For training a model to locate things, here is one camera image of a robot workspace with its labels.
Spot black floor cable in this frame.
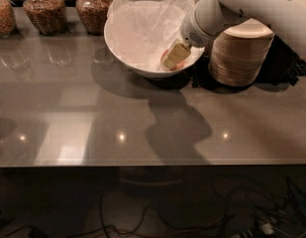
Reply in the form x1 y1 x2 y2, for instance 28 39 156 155
66 181 226 238

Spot white ceramic bowl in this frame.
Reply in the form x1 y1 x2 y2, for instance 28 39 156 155
103 0 206 80

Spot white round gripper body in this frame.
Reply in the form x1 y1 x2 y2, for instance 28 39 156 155
179 10 215 48

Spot front stack paper bowls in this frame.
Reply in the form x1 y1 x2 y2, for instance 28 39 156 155
208 19 274 87

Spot glass snack jar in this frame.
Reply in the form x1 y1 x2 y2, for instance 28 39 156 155
23 0 67 36
0 0 17 38
75 0 113 36

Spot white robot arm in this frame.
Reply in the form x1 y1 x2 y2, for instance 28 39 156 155
160 0 306 68

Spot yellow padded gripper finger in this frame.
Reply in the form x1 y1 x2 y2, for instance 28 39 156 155
161 42 191 69

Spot right glass snack jar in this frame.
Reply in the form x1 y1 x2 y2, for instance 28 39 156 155
75 0 113 36

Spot red yellow apple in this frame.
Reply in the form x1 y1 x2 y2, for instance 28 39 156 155
160 50 184 70

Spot left glass snack jar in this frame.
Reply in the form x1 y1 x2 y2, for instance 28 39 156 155
0 0 17 38

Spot middle glass snack jar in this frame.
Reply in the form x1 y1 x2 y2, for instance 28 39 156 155
23 0 67 36

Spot white tissue paper liner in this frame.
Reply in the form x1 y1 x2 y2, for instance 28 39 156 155
107 0 197 72

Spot black mesh mat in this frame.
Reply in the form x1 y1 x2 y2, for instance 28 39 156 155
191 57 306 88

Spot white power adapter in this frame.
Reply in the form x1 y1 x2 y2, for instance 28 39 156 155
260 223 274 236

